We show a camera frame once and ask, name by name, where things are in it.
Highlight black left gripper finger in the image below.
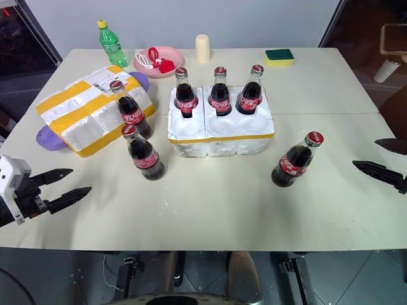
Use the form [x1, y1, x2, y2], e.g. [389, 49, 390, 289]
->
[31, 168, 75, 189]
[47, 186, 93, 215]

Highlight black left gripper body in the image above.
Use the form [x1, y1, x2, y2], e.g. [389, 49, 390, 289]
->
[12, 176, 51, 221]

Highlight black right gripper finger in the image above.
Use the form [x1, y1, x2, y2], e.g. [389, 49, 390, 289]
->
[352, 159, 407, 195]
[374, 137, 407, 155]

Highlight white foam lid yellow tape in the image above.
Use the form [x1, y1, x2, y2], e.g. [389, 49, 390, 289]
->
[35, 65, 157, 159]

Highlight cola glass bottle red cap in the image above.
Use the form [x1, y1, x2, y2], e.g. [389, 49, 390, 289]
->
[173, 67, 200, 119]
[109, 79, 154, 140]
[121, 124, 167, 182]
[207, 66, 231, 117]
[270, 130, 325, 189]
[235, 64, 266, 116]

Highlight white foam bottle tray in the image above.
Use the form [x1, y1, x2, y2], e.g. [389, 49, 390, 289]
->
[167, 85, 276, 158]

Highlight purple plastic tray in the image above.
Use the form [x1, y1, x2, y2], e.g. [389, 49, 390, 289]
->
[35, 71, 151, 153]

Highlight brown stand white leg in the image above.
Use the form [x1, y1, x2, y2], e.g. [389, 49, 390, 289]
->
[373, 23, 407, 84]

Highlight black table leg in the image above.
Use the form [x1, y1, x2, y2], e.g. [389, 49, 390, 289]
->
[278, 255, 316, 305]
[111, 255, 138, 300]

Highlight yellow green sponge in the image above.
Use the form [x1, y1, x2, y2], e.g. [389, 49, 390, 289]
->
[265, 48, 295, 68]

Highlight green plastic bottle yellow cap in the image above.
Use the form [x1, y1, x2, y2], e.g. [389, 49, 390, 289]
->
[96, 19, 129, 69]

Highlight pink plate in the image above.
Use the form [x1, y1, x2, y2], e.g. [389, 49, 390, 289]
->
[133, 46, 186, 81]

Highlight brown rounded shape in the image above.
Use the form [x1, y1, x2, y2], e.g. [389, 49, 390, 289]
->
[227, 250, 264, 305]

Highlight cream plastic cup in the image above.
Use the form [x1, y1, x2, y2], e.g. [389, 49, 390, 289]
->
[195, 34, 211, 63]

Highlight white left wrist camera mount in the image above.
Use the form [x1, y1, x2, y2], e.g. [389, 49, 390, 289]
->
[0, 154, 33, 226]

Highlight thin white cable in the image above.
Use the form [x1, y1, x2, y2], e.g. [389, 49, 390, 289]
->
[102, 253, 125, 292]

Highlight white cord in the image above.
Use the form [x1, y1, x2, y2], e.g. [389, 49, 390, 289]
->
[134, 51, 157, 71]

